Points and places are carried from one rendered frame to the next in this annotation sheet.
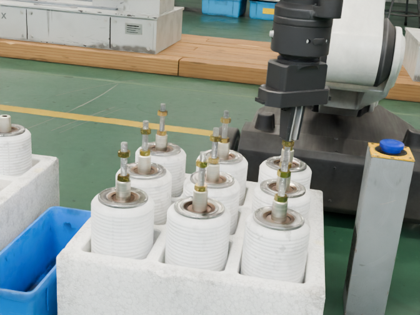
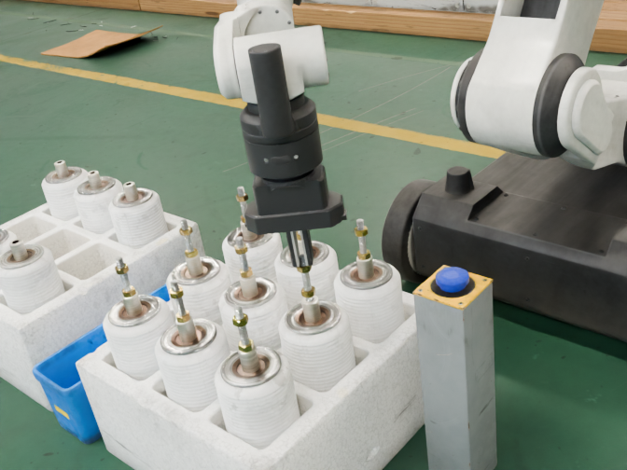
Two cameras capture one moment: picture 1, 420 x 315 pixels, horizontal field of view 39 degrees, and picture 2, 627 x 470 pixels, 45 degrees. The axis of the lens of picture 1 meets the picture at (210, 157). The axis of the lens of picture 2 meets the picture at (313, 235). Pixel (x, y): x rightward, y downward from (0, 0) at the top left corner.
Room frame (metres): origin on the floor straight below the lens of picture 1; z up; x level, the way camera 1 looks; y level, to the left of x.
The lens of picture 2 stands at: (0.25, -0.63, 0.83)
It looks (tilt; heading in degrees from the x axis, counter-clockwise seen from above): 29 degrees down; 37
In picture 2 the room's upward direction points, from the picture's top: 9 degrees counter-clockwise
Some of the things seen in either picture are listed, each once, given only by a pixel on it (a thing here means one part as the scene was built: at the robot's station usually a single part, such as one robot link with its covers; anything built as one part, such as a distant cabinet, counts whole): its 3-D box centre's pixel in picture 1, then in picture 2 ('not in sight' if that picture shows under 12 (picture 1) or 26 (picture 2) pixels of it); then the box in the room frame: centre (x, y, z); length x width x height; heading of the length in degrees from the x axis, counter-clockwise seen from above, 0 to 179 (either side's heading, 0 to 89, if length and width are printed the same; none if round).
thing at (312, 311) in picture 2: (283, 181); (311, 309); (0.91, -0.12, 0.26); 0.02 x 0.02 x 0.03
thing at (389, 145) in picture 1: (391, 147); (452, 282); (0.96, -0.30, 0.32); 0.04 x 0.04 x 0.02
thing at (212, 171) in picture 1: (212, 172); (248, 285); (0.92, -0.01, 0.26); 0.02 x 0.02 x 0.03
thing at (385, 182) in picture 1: (375, 234); (458, 385); (0.96, -0.30, 0.16); 0.07 x 0.07 x 0.31; 82
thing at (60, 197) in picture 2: not in sight; (76, 214); (1.14, 0.64, 0.16); 0.10 x 0.10 x 0.18
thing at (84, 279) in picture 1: (205, 264); (269, 380); (0.92, -0.01, 0.09); 0.39 x 0.39 x 0.18; 82
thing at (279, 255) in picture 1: (272, 272); (263, 421); (0.79, -0.11, 0.16); 0.10 x 0.10 x 0.18
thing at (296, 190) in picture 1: (282, 188); (313, 317); (0.91, -0.12, 0.25); 0.08 x 0.08 x 0.01
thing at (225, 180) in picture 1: (212, 179); (250, 293); (0.92, -0.01, 0.25); 0.08 x 0.08 x 0.01
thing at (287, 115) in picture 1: (284, 120); (289, 242); (0.90, -0.11, 0.37); 0.03 x 0.02 x 0.06; 30
